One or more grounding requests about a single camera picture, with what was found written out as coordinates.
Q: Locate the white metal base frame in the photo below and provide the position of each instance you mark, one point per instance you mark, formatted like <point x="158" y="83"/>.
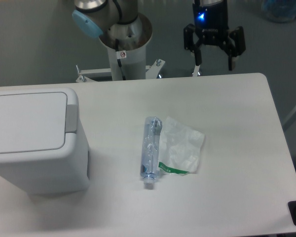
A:
<point x="152" y="72"/>

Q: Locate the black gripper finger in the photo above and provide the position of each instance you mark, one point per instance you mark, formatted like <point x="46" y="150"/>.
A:
<point x="234" y="45"/>
<point x="189" y="44"/>

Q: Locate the white plastic trash can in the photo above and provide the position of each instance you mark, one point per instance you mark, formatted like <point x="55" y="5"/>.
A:
<point x="61" y="170"/>

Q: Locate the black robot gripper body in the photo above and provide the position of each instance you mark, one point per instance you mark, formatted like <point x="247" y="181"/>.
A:
<point x="211" y="21"/>

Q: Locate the white trash can lid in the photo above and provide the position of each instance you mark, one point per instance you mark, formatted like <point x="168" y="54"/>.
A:
<point x="32" y="122"/>

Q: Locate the clear plastic bag green strip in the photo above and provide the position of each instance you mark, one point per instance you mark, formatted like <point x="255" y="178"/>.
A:
<point x="179" y="148"/>

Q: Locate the grey lid push button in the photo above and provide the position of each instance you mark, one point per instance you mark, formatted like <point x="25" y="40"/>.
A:
<point x="71" y="118"/>

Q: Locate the clear crushed plastic bottle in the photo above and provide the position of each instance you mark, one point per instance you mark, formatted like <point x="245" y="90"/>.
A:
<point x="150" y="151"/>

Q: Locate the blue bag in background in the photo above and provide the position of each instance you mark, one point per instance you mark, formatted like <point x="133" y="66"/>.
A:
<point x="279" y="11"/>

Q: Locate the grey robot arm with blue cap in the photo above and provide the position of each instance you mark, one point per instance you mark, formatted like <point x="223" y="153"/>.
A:
<point x="95" y="17"/>

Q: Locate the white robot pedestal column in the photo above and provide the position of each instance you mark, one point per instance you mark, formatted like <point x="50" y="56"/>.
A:
<point x="126" y="47"/>

